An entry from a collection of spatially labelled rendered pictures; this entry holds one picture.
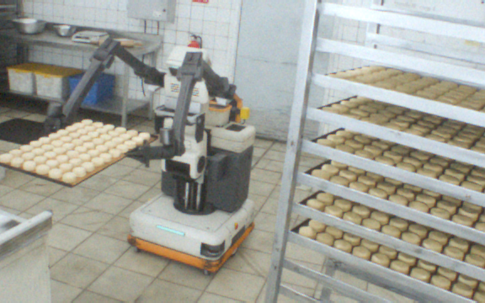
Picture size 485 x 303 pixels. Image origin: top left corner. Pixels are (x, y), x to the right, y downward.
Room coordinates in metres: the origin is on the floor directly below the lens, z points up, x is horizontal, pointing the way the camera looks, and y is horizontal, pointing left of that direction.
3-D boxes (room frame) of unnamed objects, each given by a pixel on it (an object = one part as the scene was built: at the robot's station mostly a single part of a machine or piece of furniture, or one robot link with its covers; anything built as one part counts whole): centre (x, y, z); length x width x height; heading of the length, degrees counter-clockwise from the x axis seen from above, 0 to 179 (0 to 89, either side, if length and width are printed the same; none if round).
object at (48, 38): (5.74, 2.02, 0.49); 1.90 x 0.72 x 0.98; 75
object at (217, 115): (3.20, 0.21, 0.87); 0.23 x 0.15 x 0.11; 70
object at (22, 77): (5.88, 2.55, 0.36); 0.47 x 0.39 x 0.26; 163
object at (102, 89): (5.66, 1.73, 0.36); 0.47 x 0.38 x 0.26; 167
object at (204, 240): (3.10, 0.25, 0.16); 0.67 x 0.64 x 0.25; 160
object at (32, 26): (5.86, 2.55, 0.95); 0.39 x 0.39 x 0.14
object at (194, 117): (2.82, 0.35, 0.93); 0.28 x 0.16 x 0.22; 70
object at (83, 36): (5.64, 1.75, 0.92); 0.32 x 0.30 x 0.09; 172
